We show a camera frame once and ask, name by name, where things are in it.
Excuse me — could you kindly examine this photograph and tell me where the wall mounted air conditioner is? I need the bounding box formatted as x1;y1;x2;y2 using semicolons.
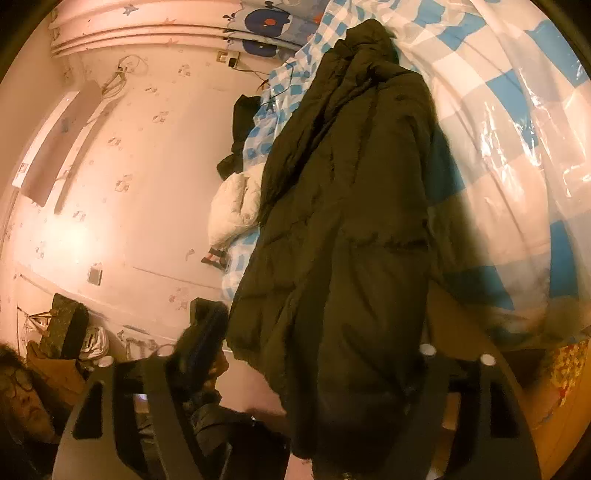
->
12;81;102;207

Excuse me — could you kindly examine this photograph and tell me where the person left hand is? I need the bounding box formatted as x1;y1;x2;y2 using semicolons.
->
206;349;290;435

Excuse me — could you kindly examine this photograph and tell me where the black charging cable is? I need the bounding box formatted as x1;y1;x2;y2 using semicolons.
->
232;57;297;112

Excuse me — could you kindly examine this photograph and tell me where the whale print curtain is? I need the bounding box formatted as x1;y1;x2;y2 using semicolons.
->
222;0;329;59

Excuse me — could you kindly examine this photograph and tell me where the black garment by wall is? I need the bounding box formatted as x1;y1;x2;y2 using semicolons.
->
216;95;260;180

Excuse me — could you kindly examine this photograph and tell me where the white wall power socket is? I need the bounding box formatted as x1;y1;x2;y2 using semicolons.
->
216;50;240;69

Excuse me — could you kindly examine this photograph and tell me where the black puffer jacket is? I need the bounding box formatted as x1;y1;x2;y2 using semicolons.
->
226;19;436;479

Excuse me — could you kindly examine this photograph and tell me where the person head with glasses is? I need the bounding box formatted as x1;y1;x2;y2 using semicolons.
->
1;344;60;479

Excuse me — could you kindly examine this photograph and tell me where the blue white checkered bed cover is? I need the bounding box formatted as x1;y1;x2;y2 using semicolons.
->
243;1;590;348

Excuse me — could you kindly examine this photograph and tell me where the dark patterned handbag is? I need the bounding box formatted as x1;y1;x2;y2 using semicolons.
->
40;293;89;360

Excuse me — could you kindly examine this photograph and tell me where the white quilted jacket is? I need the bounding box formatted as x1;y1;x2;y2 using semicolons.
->
207;163;264;250

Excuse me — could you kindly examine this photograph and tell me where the striped pillow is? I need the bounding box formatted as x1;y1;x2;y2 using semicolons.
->
200;247;229;271

